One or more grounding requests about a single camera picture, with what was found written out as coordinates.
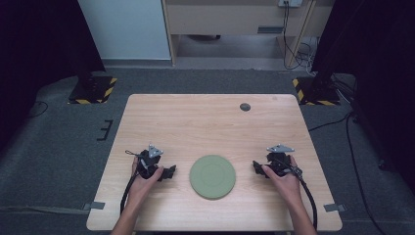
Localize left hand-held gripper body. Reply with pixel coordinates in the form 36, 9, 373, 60
136, 143, 164, 180

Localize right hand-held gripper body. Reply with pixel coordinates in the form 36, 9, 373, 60
266, 143, 296, 177

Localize person's left hand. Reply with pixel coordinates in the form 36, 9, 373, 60
128, 157, 164, 206

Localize person's right hand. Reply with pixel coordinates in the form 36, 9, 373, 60
261, 156, 303, 202

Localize grey tape piece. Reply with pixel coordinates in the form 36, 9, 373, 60
82, 201, 107, 212
323, 203, 346, 213

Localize black stand base yellow stripes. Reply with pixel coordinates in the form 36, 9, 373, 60
292, 76, 342, 107
68, 75, 118, 105

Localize grey strip on desk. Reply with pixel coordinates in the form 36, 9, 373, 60
256, 25, 284, 34

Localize white partition panel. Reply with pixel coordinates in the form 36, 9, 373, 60
77, 0, 172, 61

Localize black curtain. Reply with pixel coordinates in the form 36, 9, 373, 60
0, 0, 107, 151
311, 0, 415, 194

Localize light wooden desk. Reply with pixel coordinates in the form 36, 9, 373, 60
161, 0, 337, 69

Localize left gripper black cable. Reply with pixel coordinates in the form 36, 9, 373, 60
119, 171, 140, 215

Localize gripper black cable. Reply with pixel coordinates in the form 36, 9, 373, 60
119, 171, 140, 215
293, 165, 319, 230

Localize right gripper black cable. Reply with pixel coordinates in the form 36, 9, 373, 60
293, 165, 319, 230

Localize long black floor cable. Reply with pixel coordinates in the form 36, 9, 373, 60
307, 111, 381, 235

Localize thin black floor cable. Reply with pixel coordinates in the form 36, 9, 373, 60
27, 100, 49, 119

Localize black hanging power cable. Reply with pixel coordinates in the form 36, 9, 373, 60
282, 1, 309, 71

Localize grey wall socket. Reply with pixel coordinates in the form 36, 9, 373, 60
278, 0, 303, 8

